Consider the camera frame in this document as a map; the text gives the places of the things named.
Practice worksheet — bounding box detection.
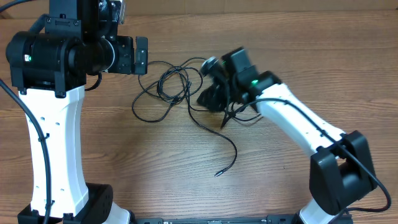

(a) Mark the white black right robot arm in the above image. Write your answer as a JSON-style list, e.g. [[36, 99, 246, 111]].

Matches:
[[197, 47, 377, 223]]

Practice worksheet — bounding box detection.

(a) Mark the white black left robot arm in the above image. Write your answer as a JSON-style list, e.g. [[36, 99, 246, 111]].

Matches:
[[6, 0, 148, 224]]

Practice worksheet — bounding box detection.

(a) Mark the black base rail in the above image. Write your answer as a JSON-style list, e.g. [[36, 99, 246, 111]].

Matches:
[[133, 214, 302, 224]]

